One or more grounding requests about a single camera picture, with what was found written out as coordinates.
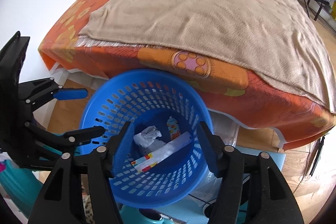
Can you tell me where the white plastic bag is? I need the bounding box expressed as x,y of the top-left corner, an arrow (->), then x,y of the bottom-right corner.
133,126 -> 166,155

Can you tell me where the long white colourful wrapper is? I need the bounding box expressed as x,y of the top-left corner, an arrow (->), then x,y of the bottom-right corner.
131,132 -> 192,173

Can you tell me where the teal plastic stool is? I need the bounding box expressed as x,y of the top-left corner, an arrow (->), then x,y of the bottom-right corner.
0,144 -> 287,224

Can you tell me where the beige fleece blanket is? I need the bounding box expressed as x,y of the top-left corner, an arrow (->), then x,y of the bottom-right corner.
79,0 -> 335,113

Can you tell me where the orange floral bedsheet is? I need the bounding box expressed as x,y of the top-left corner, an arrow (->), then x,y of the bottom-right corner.
39,0 -> 335,149

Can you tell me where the blue plastic waste basket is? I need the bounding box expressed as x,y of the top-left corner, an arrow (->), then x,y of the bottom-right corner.
79,69 -> 213,208

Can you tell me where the fruit print hand cream tube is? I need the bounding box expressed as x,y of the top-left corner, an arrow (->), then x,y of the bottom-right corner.
166,116 -> 181,140

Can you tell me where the yellow crate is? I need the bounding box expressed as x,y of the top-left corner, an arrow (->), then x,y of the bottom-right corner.
328,1 -> 336,20

